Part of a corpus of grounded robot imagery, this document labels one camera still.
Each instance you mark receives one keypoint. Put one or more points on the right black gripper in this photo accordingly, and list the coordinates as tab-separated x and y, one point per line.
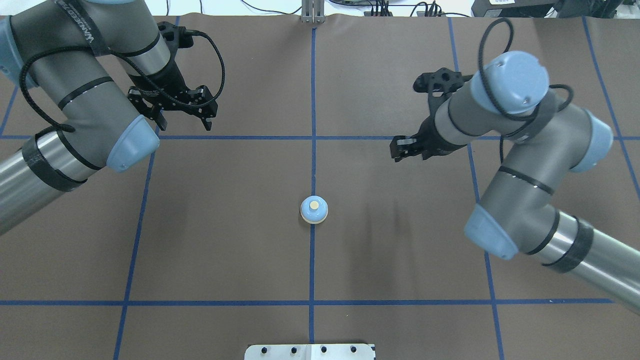
428	135

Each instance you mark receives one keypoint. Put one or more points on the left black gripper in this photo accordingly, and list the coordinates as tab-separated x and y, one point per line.
163	80

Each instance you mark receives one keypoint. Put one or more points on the blue and cream bell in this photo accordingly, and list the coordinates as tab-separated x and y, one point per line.
314	209

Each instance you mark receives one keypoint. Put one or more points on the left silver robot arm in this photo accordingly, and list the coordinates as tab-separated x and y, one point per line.
98	72

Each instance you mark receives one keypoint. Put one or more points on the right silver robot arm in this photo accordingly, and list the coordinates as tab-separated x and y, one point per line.
512	96

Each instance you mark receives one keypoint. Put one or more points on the brown paper table cover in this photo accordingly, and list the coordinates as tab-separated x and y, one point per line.
320	260

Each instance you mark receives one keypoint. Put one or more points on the blue tape grid lines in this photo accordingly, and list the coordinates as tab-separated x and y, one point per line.
312	150

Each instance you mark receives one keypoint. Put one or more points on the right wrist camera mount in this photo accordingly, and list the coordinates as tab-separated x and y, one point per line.
439	85

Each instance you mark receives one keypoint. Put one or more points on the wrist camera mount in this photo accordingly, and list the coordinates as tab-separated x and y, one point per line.
439	85
176	37

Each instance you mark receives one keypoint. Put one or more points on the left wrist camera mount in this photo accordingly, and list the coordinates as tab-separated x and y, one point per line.
176	37

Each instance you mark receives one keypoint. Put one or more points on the aluminium frame post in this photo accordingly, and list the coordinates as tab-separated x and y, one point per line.
313	11

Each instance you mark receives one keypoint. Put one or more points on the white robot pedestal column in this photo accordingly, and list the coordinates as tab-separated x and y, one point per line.
322	351

